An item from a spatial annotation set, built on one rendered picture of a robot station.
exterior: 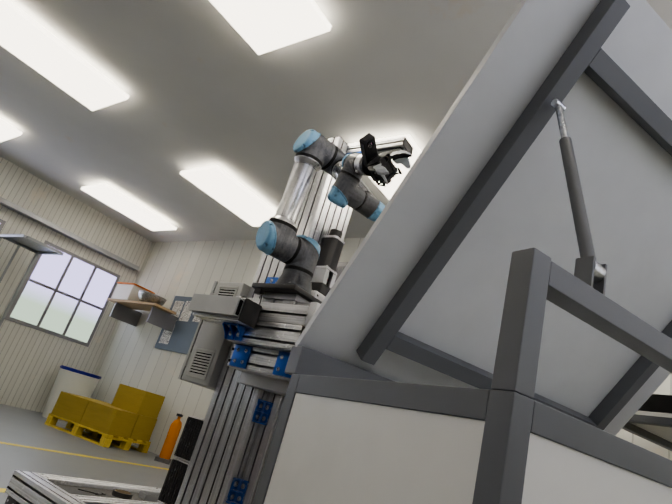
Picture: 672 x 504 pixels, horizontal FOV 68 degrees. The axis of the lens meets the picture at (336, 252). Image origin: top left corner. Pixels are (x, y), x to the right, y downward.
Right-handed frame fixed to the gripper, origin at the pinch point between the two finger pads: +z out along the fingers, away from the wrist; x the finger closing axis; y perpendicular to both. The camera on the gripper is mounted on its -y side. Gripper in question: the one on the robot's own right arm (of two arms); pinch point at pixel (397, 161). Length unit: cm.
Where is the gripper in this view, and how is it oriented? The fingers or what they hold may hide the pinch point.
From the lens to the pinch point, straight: 146.8
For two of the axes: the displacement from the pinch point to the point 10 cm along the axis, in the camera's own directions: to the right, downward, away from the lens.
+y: 5.0, 7.7, 3.9
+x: -7.7, 6.0, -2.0
